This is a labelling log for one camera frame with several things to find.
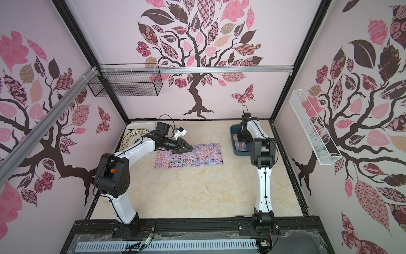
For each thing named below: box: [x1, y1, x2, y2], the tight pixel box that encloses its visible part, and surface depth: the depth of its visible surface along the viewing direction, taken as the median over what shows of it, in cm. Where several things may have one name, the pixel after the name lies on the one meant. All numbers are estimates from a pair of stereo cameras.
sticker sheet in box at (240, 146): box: [232, 133, 248, 152], surface depth 105 cm
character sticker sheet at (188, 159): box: [181, 144, 197, 168], surface depth 100 cm
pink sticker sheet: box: [152, 150, 170, 169], surface depth 100 cm
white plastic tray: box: [123, 121, 158, 138], surface depth 121 cm
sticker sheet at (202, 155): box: [195, 143, 210, 167], surface depth 102 cm
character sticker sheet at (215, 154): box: [208, 142, 225, 167], surface depth 102 cm
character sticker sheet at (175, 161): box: [168, 153, 183, 169], surface depth 100 cm
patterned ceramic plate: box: [121, 128, 151, 150], surface depth 112 cm
